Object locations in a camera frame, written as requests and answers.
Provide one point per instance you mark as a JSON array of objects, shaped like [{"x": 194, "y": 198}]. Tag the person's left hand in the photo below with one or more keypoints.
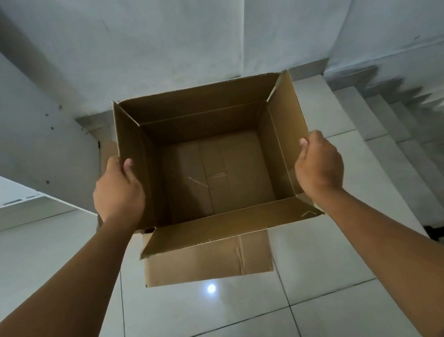
[{"x": 118, "y": 194}]

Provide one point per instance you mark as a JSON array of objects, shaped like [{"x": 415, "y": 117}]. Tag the person's right hand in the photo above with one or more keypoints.
[{"x": 320, "y": 166}]

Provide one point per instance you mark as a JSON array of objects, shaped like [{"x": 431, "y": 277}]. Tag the person's right thumb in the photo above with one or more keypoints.
[{"x": 305, "y": 144}]

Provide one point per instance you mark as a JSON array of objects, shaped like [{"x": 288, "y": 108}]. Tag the person's left thumb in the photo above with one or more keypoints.
[{"x": 127, "y": 166}]

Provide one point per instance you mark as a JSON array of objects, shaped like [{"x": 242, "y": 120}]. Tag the brown cardboard box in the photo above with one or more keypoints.
[{"x": 214, "y": 176}]

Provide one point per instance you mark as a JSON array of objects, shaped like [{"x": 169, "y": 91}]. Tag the person's right forearm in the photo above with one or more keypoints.
[{"x": 416, "y": 265}]

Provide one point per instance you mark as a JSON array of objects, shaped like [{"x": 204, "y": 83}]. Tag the person's left forearm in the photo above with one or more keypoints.
[{"x": 55, "y": 313}]

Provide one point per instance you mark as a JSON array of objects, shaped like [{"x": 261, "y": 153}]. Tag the white tiled staircase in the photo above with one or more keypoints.
[{"x": 407, "y": 135}]

